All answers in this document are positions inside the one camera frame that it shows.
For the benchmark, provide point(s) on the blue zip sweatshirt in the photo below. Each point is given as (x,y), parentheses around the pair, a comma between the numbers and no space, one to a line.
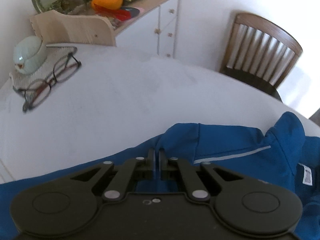
(261,185)

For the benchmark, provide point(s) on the grey woven coaster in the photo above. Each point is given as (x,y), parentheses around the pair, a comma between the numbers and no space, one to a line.
(37,72)

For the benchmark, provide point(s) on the far wooden chair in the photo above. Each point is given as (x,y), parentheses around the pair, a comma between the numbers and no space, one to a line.
(259,53)

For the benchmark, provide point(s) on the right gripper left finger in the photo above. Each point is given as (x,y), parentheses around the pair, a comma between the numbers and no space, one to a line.
(128,175)

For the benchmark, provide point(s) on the white drawer sideboard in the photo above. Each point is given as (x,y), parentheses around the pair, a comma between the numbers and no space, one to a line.
(153,30)

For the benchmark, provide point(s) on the light wooden stand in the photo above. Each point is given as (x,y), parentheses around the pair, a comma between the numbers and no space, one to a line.
(54,27)

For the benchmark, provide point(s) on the dark framed eyeglasses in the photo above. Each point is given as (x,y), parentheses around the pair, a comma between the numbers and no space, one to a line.
(38,89)

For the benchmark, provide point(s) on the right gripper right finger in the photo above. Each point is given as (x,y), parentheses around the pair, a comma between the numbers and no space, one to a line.
(184,175)

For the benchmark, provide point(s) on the pale green ceramic pot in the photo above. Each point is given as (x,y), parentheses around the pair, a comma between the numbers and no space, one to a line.
(29,55)

